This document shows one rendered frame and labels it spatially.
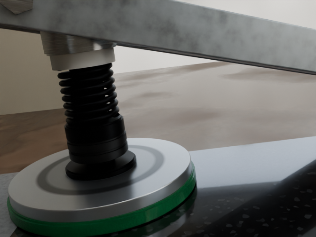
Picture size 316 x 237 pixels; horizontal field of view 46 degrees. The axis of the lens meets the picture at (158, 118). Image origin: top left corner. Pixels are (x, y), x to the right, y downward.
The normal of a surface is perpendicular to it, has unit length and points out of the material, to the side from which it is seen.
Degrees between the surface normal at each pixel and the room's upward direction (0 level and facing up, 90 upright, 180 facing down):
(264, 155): 0
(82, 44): 90
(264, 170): 0
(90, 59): 90
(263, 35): 90
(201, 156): 0
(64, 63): 90
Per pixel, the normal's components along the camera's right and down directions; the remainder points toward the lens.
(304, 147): -0.12, -0.96
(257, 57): 0.33, 0.19
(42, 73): -0.06, 0.25
